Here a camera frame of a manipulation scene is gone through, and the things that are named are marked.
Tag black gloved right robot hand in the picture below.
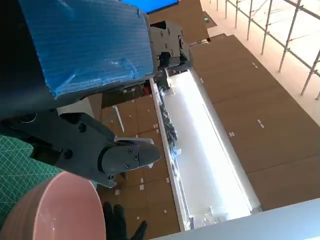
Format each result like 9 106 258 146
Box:
102 201 148 240

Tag bare left hand blue tape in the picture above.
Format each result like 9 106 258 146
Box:
0 0 193 188

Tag pink bowl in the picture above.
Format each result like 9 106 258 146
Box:
4 171 105 240

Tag blue lit screen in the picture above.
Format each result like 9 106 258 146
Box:
119 0 180 15

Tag green cutting mat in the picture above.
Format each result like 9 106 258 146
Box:
0 133 97 221

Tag brown wall cupboards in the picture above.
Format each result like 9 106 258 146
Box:
99 0 320 233

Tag white metal scaffold frame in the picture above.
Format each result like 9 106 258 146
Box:
224 0 320 101

